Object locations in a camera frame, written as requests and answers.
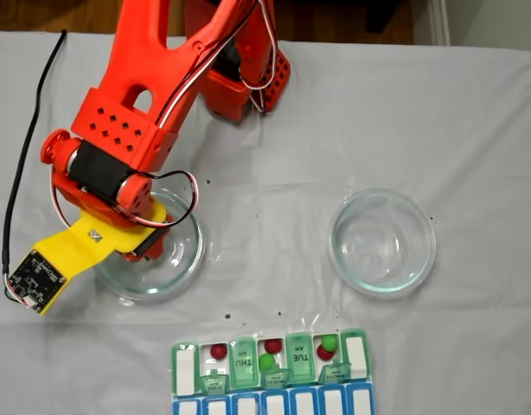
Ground camera board on yellow mount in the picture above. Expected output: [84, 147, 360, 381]
[5, 224, 119, 316]

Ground white weekly pill organizer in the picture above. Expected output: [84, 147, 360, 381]
[169, 328, 374, 415]

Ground white tablecloth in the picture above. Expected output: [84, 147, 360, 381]
[0, 30, 531, 415]

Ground clear glass bowl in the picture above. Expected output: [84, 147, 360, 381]
[326, 188, 438, 296]
[92, 186, 205, 303]

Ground white baseboard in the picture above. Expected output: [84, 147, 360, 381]
[428, 0, 451, 47]

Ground thick black cable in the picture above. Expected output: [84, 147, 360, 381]
[0, 28, 68, 282]

